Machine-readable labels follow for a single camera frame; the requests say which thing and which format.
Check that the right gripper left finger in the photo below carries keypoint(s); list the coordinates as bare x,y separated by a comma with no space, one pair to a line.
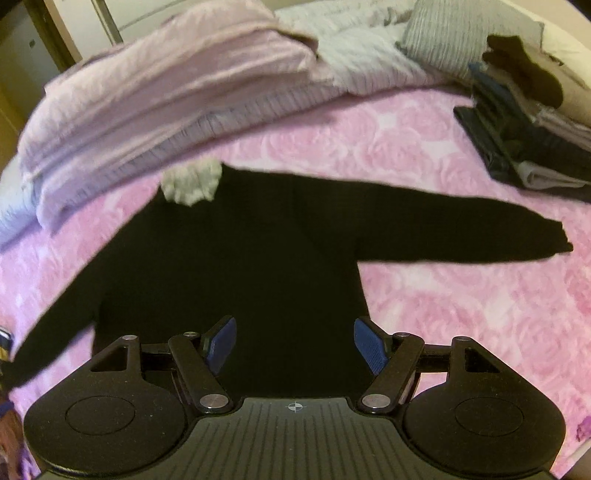
199,358

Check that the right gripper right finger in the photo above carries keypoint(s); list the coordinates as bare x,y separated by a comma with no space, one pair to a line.
393,360

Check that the black sweater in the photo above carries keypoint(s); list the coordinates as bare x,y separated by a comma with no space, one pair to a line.
280,253

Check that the pink floral bed blanket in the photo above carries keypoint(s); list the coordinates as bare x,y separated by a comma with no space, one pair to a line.
124,414

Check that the brown garment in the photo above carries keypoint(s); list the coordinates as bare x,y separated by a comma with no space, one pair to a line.
12,443

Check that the stack of folded clothes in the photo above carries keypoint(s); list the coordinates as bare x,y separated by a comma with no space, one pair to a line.
530,121

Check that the lavender folded quilt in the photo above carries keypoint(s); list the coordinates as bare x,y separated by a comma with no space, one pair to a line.
357,40

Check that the pink folded quilt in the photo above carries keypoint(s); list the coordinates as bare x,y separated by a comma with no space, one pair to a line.
108,119

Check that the grey striped pillow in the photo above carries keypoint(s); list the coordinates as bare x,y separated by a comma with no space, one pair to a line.
448,36

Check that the white sliding wardrobe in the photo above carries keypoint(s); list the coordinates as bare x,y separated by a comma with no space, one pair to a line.
88,27

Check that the white mattress edge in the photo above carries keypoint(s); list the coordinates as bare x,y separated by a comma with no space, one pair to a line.
566,33

